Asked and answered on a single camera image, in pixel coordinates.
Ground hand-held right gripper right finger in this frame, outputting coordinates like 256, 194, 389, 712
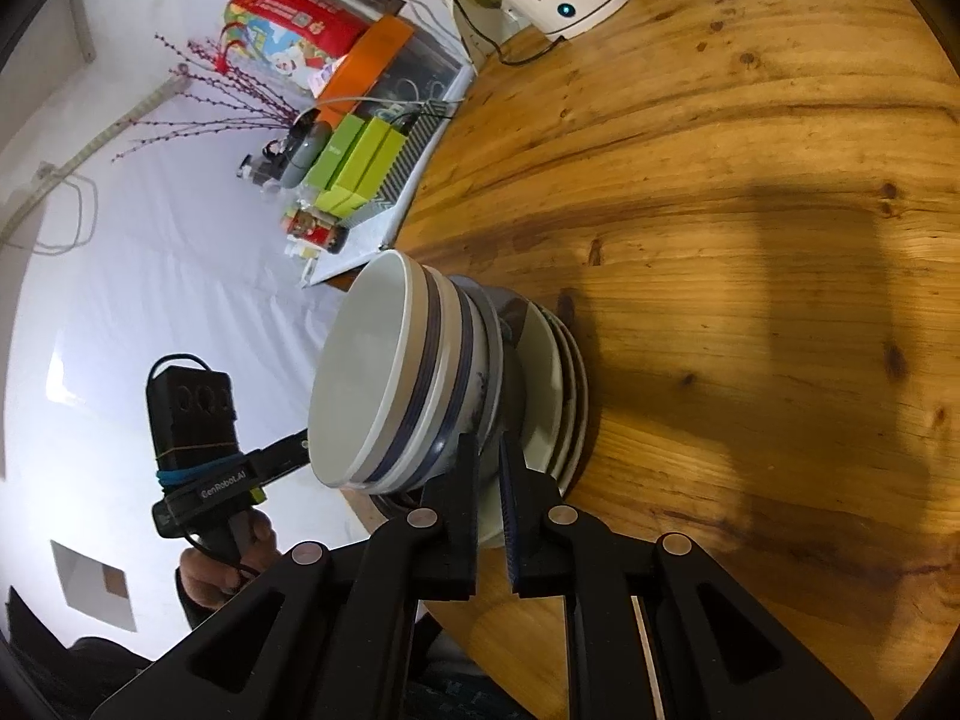
499, 431, 877, 720

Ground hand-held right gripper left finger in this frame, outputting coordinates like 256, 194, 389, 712
88, 431, 481, 720

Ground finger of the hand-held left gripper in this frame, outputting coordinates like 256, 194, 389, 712
250, 427, 313, 488

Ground grey-green plate with fish print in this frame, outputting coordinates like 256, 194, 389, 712
551, 315, 580, 497
562, 330, 592, 497
480, 298, 567, 550

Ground person's left hand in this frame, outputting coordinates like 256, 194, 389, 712
178, 508, 282, 610

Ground person's clothing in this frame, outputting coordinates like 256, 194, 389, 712
409, 611, 526, 720

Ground white paper sheet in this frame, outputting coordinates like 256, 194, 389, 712
51, 540, 140, 632

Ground red printed can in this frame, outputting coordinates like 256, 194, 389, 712
289, 206, 338, 248

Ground black device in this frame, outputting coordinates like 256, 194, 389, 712
244, 142, 290, 188

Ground grey oval case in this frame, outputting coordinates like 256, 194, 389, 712
283, 120, 332, 187

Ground dark green box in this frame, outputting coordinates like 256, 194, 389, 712
304, 116, 368, 192

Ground lime green box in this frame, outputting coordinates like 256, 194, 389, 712
315, 120, 410, 218

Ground purple bud branches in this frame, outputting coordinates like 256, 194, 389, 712
112, 34, 316, 166

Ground grey zigzag pattern box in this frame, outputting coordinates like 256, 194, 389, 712
367, 101, 458, 215

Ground clear container with orange lid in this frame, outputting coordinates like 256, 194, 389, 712
313, 15, 479, 125

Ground red cartoon gift bag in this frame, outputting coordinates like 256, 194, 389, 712
220, 0, 374, 96

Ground white cable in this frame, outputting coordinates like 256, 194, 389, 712
319, 82, 451, 110

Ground black kettle power cord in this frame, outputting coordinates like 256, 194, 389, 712
452, 0, 575, 67

